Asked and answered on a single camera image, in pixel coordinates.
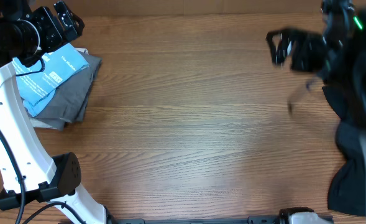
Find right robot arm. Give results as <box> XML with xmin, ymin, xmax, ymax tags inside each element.
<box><xmin>265</xmin><ymin>1</ymin><xmax>366</xmax><ymax>217</ymax></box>

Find light blue printed t-shirt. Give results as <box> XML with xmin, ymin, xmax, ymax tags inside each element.
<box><xmin>12</xmin><ymin>44</ymin><xmax>89</xmax><ymax>117</ymax></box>

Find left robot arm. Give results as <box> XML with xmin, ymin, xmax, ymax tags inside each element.
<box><xmin>0</xmin><ymin>1</ymin><xmax>115</xmax><ymax>223</ymax></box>

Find folded grey trousers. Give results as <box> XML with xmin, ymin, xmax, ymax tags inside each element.
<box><xmin>29</xmin><ymin>52</ymin><xmax>102</xmax><ymax>131</ymax></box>

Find black polo shirt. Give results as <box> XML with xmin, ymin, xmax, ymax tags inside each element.
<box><xmin>323</xmin><ymin>86</ymin><xmax>366</xmax><ymax>217</ymax></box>

